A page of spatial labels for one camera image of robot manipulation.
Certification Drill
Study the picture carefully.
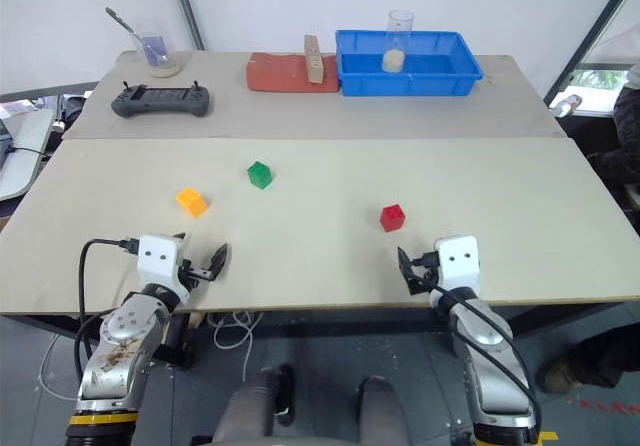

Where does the green cube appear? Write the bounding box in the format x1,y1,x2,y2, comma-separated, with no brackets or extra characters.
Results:
246,160,276,190

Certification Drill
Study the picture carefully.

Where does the orange cube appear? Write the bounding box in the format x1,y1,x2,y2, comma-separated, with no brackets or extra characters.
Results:
175,187,209,219

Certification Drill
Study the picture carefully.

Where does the clear beaker with purple print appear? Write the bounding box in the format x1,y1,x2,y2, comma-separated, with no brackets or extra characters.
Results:
130,30,178,71

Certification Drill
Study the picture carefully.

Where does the grey rounded robot leg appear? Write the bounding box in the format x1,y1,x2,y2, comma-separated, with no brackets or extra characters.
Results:
355,375,410,446
192,363,297,446

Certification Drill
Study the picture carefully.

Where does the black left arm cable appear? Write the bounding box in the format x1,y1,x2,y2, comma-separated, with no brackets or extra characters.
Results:
73,237,143,373

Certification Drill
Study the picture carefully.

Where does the blue plastic bin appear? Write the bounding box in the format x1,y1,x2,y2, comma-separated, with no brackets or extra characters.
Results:
334,28,485,98

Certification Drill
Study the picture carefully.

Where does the white side desk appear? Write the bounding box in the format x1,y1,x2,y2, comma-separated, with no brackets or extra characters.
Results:
0,107,55,203

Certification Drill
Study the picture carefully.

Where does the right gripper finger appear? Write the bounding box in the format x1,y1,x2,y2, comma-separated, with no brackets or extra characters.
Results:
405,274,432,296
396,245,422,281

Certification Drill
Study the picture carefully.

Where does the small white grey device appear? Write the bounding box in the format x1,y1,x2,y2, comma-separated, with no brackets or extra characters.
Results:
551,93,585,118

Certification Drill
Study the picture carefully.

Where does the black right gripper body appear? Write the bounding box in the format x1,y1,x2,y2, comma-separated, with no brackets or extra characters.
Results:
415,249,442,290

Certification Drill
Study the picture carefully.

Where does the round beige coaster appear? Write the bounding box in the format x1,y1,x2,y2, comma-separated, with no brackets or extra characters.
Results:
146,62,182,79

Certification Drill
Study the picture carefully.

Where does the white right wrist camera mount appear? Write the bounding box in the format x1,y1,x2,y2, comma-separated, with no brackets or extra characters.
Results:
434,235,481,295

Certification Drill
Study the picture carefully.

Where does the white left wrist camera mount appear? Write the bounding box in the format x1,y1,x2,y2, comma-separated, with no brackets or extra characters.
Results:
136,233,187,303

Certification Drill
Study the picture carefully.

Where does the clear beaker with sand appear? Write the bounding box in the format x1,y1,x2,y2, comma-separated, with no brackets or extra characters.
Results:
382,9,417,74

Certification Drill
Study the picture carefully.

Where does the black diagonal frame pole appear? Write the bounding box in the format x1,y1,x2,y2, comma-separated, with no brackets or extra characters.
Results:
543,0,640,110
167,0,207,52

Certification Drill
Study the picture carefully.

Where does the white loose cable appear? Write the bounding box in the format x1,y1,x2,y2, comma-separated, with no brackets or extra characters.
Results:
206,310,264,383

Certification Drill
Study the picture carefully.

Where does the person in dark clothes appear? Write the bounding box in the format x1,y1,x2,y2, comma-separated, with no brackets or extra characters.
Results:
592,62,640,195

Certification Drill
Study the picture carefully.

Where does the red folded cloth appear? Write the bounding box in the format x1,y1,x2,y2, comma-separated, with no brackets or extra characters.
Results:
245,51,342,95

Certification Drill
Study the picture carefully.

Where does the black under-table bracket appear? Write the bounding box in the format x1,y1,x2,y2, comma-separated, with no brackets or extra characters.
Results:
152,312,197,371

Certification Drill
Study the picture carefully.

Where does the red cube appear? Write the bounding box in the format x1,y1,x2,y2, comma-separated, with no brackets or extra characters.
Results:
379,202,407,233

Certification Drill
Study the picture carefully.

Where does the thin white floor cable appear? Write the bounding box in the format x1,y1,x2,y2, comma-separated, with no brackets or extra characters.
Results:
38,334,84,403

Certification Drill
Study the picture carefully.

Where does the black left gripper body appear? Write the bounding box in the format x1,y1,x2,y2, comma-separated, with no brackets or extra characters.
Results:
176,258,213,288

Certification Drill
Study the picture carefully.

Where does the dark grey handheld controller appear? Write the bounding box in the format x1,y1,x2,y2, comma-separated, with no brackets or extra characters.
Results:
110,80,214,119

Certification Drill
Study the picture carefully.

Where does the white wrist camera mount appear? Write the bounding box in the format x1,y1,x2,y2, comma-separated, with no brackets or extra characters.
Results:
434,235,481,295
136,233,187,303

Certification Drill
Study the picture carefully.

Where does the brown shoe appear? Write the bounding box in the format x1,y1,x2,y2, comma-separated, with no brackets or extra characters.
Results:
541,334,640,395

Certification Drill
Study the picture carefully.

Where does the wooden block with holes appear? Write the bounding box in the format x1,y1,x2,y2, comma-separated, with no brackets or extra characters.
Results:
303,33,326,85

